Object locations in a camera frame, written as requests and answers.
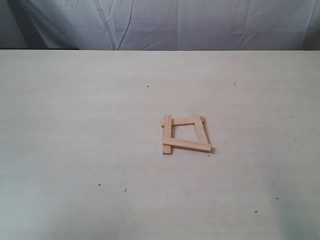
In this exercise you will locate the grooved wooden stick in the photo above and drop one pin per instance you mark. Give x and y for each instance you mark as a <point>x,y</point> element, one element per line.
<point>167,133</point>

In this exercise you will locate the white backdrop cloth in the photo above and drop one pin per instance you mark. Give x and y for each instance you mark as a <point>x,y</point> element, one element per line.
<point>160,25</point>

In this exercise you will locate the plain wooden stick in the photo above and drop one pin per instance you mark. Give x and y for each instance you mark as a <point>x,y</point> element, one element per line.
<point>182,121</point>

